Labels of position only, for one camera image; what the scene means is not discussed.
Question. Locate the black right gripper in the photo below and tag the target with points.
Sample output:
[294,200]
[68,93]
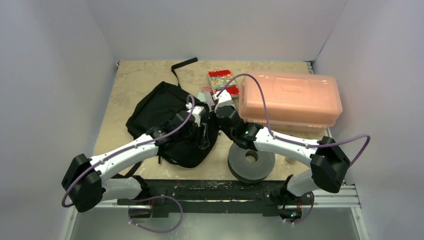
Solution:
[219,112]

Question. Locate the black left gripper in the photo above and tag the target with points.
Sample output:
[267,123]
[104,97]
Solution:
[196,128]

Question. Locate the black student backpack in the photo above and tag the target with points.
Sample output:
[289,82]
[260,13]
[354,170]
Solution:
[161,112]

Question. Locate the red treehouse paperback book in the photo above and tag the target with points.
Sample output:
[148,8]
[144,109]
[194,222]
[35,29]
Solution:
[219,78]

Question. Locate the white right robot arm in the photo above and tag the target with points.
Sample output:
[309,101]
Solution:
[327,162]

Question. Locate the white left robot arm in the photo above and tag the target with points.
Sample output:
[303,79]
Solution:
[91,180]

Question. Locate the white red castle book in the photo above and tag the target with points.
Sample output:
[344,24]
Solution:
[208,89]

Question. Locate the grey thin notebook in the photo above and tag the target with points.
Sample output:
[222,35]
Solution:
[202,98]

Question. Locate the grey filament spool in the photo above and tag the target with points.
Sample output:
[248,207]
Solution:
[250,166]

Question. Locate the translucent pink plastic box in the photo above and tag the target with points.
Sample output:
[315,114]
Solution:
[297,101]

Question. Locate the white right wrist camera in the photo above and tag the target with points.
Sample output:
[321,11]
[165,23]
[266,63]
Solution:
[223,99]

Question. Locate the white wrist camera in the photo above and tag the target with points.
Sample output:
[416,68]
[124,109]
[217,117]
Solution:
[223,99]
[200,115]

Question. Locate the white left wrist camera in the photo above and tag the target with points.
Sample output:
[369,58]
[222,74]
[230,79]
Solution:
[200,115]

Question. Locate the black metal base rail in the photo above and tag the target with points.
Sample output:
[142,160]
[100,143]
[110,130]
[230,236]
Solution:
[161,197]

